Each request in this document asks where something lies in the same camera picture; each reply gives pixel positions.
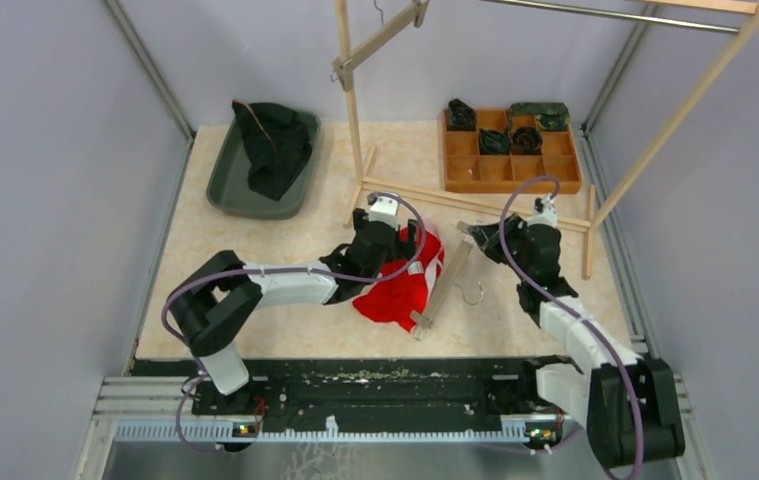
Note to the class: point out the grey plastic bin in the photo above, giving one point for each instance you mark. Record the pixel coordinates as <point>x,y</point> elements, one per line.
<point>228,189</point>

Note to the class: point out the camouflage folded cloth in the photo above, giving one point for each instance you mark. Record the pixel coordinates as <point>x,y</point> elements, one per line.
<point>548,116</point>

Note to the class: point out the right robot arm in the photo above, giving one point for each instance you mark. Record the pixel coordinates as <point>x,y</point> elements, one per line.
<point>627,403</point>

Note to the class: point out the red underwear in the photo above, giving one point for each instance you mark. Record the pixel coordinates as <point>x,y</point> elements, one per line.
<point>394,301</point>

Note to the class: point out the dark rolled sock right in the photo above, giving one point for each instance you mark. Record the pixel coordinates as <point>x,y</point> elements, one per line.
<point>526,141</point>

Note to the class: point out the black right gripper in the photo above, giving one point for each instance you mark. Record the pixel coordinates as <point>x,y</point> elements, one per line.
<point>488,239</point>

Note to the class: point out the aluminium front rail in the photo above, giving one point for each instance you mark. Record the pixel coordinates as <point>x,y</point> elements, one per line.
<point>156,409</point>

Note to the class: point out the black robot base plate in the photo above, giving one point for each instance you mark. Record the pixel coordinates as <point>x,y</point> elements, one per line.
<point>403,397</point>

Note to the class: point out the wooden compartment tray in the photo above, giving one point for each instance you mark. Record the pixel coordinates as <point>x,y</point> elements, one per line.
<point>465,170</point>

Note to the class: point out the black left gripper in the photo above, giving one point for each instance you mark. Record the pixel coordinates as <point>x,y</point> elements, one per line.
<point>404,248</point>

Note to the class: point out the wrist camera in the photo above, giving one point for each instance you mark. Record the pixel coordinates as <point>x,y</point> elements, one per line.
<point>383,208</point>
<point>544,212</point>

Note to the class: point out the black striped garment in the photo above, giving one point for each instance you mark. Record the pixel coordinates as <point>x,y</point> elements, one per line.
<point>278,142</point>

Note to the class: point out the dark folded sock top-left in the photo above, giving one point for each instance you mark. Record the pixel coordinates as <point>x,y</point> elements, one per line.
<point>460,116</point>

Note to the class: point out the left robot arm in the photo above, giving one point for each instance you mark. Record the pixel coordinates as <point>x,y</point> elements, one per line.
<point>207,311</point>

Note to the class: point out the dark folded sock middle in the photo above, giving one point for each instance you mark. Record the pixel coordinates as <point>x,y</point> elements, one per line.
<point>494,142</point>

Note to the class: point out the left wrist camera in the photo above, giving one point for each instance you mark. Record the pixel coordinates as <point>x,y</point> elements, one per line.
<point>383,208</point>

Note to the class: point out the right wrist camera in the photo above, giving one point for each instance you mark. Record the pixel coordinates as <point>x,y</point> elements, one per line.
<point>544,212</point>

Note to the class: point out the beige clip hanger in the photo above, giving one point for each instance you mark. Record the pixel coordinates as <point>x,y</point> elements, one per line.
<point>350,58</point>
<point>445,283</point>

